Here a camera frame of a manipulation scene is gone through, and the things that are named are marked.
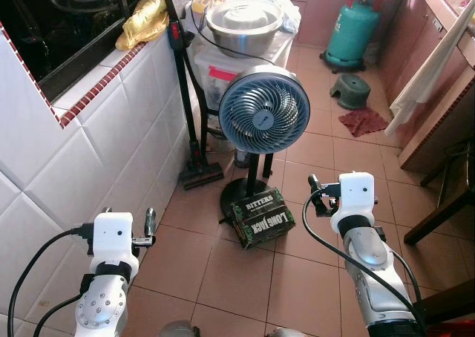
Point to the steel pot with lid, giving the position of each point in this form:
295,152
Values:
243,25

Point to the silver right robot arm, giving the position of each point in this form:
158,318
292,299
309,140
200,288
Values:
375,266

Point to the large yellow plastic bag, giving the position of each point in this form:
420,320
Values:
142,24

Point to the red floor rag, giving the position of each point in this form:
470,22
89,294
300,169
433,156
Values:
364,122

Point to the white plastic bag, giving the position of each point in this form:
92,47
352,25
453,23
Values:
278,3

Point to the green black bitters carton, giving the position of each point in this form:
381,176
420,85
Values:
261,220

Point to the blue grey standing fan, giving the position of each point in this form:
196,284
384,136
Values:
263,114

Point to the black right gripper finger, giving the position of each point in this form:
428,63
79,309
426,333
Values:
313,184

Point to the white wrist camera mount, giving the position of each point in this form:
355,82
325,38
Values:
356,196
113,237

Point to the red plastic stool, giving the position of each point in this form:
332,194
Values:
453,329

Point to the dark wooden chair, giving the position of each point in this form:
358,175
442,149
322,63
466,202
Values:
449,300

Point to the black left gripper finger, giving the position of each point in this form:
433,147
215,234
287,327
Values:
151,222

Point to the brown kitchen cabinet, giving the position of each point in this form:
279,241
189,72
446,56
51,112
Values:
438,129

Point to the grey robot right leg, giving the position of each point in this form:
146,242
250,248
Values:
286,332

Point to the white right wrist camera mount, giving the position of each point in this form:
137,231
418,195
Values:
356,196

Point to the green gas cylinder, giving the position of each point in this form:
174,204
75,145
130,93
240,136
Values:
352,36

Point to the white tiled kitchen counter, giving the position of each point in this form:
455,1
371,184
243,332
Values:
104,129

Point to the black stick vacuum cleaner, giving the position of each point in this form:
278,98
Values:
189,107

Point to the white low cabinet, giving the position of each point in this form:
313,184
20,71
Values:
211,84

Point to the small green plastic stool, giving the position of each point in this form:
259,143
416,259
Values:
350,92

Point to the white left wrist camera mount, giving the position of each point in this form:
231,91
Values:
113,237

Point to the dark wooden table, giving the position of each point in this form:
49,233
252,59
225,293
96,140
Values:
445,211

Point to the white hanging cloth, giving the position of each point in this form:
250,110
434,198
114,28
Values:
423,77

